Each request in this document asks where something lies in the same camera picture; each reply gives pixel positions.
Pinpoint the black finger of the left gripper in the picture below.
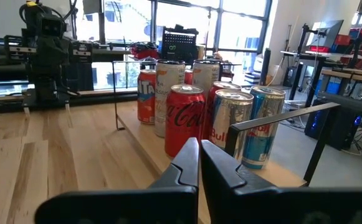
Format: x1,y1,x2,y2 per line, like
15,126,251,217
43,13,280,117
52,36,93,79
3,34,54,79

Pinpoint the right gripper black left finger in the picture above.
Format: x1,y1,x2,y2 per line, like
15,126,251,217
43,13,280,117
34,137,200,224

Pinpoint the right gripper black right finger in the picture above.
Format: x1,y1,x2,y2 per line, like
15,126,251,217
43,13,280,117
200,139,362,224

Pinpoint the white Celsius can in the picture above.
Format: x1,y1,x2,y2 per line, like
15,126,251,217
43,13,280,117
192,58,221,97
154,58,186,138

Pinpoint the red Coca-Cola can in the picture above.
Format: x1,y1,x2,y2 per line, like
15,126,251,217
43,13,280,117
164,83,206,159
202,81,242,141

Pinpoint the light blue Red Bull can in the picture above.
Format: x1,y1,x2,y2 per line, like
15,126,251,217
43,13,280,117
241,85,287,170

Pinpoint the silver blue Red Bull can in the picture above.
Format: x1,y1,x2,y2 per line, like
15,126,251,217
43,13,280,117
209,89,255,162

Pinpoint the red black bag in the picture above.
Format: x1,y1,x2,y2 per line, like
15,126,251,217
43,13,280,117
128,41,162,62

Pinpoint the black computer tower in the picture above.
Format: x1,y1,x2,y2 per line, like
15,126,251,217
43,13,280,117
304,98,362,151

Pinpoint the black pegboard box green logo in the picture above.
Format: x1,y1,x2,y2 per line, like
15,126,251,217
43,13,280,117
160,25,201,65

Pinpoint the black desk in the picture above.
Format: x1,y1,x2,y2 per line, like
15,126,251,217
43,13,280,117
280,49,356,108

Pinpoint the wooden top workbench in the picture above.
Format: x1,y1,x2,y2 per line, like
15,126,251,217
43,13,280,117
317,67,362,116

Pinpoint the red storage bin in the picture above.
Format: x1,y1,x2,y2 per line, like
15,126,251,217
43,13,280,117
334,33,352,47

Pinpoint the grey computer monitor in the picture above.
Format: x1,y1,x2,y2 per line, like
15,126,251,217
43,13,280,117
305,19,345,50

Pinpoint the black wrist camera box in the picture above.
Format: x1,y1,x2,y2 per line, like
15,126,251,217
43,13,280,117
39,14,67,37

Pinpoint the black aluminium table frame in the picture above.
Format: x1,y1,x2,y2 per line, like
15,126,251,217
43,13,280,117
0,88,140,115

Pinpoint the black cylinder post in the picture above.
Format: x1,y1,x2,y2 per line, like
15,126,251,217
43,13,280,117
259,47,272,87

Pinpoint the large window dark frame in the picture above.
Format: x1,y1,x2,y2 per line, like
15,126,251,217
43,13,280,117
73,0,274,91

